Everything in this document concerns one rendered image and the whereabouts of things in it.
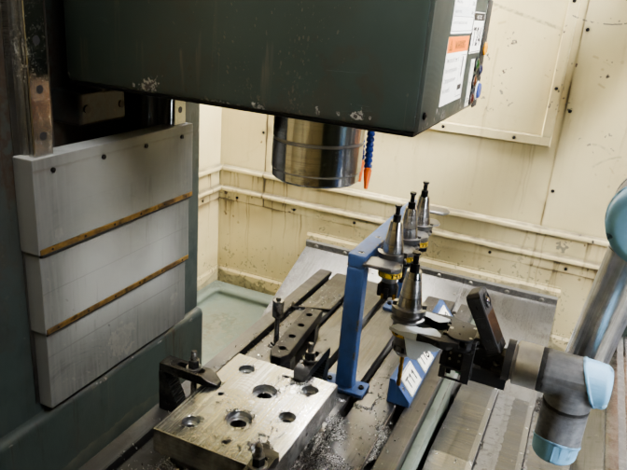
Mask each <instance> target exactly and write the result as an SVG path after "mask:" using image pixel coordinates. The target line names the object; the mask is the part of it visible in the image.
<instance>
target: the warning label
mask: <svg viewBox="0 0 627 470"><path fill-rule="evenodd" d="M468 41H469V35H468V36H454V37H449V40H448V47H447V53H446V60H445V66H444V73H443V79H442V85H441V92H440V98H439V107H441V106H443V105H445V104H448V103H450V102H452V101H454V100H456V99H458V98H460V95H461V89H462V83H463V76H464V71H465V65H466V58H467V47H468Z"/></svg>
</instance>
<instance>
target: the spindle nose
mask: <svg viewBox="0 0 627 470"><path fill-rule="evenodd" d="M364 139H365V130H360V129H354V128H347V127H342V126H336V125H329V124H324V123H318V122H311V121H306V120H300V119H294V118H288V117H277V116H273V124H272V158H271V165H272V175H273V176H274V177H275V178H276V179H278V180H279V181H282V182H284V183H287V184H290V185H293V186H297V187H308V188H323V189H330V188H342V187H349V186H352V185H353V184H355V183H356V182H357V181H358V180H359V173H360V172H361V165H362V157H363V147H364Z"/></svg>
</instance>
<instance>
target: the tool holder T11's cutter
mask: <svg viewBox="0 0 627 470"><path fill-rule="evenodd" d="M397 294H398V284H397V283H392V284H390V283H384V282H382V280H380V281H379V282H378V286H377V296H381V297H380V298H382V299H388V298H389V297H391V298H392V300H394V299H396V298H397Z"/></svg>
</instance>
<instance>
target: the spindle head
mask: <svg viewBox="0 0 627 470"><path fill-rule="evenodd" d="M454 3H455V0H63V11H64V27H65V43H66V59H67V74H68V76H69V78H70V79H72V80H69V83H70V84H76V85H82V86H88V87H94V88H100V89H106V90H117V91H123V92H129V93H135V94H141V95H146V96H153V97H159V98H164V99H171V100H177V101H182V102H189V103H195V104H206V105H211V106H217V107H224V108H229V109H235V110H241V111H247V112H253V113H259V114H265V115H271V116H277V117H283V118H294V119H300V120H306V121H311V122H318V123H324V124H329V125H336V126H342V127H347V128H354V129H360V130H365V131H376V132H382V133H389V134H394V135H400V136H407V137H414V136H416V135H418V134H420V133H421V132H423V131H426V130H428V129H429V128H431V127H433V126H435V125H437V124H438V123H440V122H441V121H443V120H445V119H446V118H449V117H451V116H453V115H454V114H456V113H458V112H460V111H461V110H463V109H465V108H467V107H469V104H468V105H467V106H465V107H464V104H465V98H466V93H467V82H468V76H469V69H470V64H471V60H472V59H475V60H476V58H477V57H480V53H479V52H475V53H470V54H468V49H469V43H470V37H471V33H469V34H451V28H452V22H453V10H454ZM468 35H469V41H468V47H467V58H466V65H465V71H464V76H463V83H462V89H461V95H460V98H458V99H456V100H454V101H452V102H450V103H448V104H445V105H443V106H441V107H439V98H440V92H441V85H442V79H443V73H444V66H445V60H446V53H447V47H448V40H449V37H454V36H468Z"/></svg>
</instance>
